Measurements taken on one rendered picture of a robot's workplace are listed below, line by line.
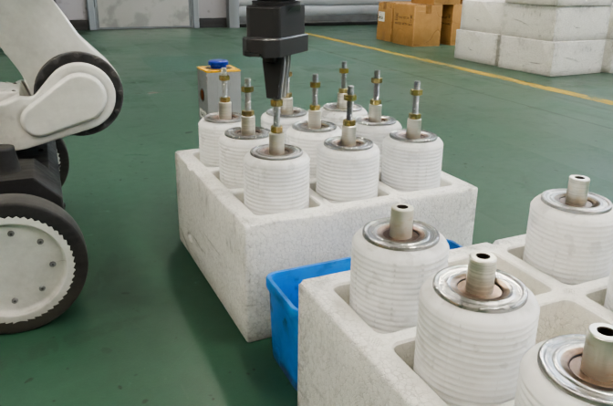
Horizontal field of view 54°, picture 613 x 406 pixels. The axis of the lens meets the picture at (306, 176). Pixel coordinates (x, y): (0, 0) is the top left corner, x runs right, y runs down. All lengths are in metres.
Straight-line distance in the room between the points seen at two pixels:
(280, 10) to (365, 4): 5.89
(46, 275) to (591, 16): 3.16
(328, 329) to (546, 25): 3.01
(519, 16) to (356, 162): 2.83
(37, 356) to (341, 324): 0.48
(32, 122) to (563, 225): 0.80
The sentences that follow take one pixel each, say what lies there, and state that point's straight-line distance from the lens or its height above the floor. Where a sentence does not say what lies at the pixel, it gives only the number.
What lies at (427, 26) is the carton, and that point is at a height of 0.15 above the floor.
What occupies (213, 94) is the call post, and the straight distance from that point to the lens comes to 1.22.
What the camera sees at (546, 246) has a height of 0.21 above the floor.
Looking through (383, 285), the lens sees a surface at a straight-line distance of 0.58.
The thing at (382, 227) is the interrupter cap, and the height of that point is 0.25.
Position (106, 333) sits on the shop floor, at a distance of 0.95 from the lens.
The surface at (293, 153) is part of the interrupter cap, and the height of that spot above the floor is 0.25.
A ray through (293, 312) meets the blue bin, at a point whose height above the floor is 0.12.
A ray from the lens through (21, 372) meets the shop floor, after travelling 0.90.
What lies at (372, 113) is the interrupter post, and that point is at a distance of 1.06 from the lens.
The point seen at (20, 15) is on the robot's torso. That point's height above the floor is 0.43.
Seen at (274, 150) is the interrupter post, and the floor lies 0.26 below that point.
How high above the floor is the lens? 0.49
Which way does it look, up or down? 18 degrees down
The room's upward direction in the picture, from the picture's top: 1 degrees clockwise
